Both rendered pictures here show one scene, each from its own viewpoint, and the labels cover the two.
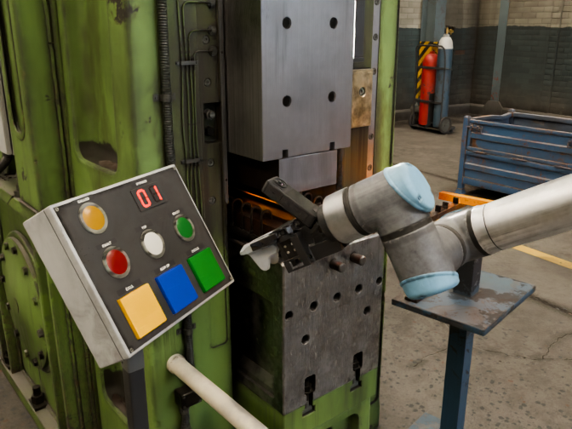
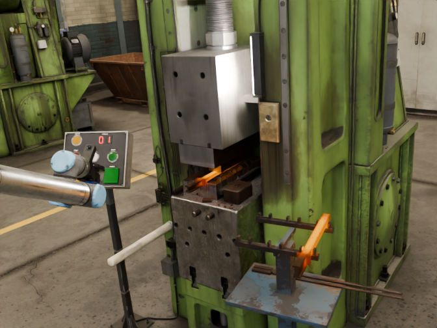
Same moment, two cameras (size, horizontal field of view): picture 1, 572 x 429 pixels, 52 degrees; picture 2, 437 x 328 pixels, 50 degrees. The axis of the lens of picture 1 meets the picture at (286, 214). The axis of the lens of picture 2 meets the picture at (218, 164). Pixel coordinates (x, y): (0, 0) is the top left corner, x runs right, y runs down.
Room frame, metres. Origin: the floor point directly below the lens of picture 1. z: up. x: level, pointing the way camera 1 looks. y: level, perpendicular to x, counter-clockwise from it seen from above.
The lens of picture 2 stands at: (1.10, -2.04, 1.78)
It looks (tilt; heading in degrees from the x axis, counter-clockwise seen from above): 19 degrees down; 76
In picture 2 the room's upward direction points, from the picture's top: 4 degrees counter-clockwise
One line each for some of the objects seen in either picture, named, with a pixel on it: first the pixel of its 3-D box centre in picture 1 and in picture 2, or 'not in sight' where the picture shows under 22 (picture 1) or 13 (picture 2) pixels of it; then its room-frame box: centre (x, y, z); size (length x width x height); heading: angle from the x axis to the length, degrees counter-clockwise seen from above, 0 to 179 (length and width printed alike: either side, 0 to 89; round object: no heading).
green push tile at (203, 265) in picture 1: (204, 270); (111, 176); (1.10, 0.16, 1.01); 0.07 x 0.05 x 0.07; 154
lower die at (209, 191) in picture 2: (260, 211); (224, 173); (1.64, 0.07, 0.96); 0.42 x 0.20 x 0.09; 39
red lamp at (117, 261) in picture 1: (117, 261); not in sight; (0.93, 0.29, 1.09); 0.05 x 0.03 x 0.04; 129
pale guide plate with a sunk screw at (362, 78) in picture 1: (359, 98); (269, 122); (1.78, -0.22, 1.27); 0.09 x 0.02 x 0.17; 129
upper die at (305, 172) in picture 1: (260, 158); (222, 143); (1.64, 0.07, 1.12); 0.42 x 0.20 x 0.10; 39
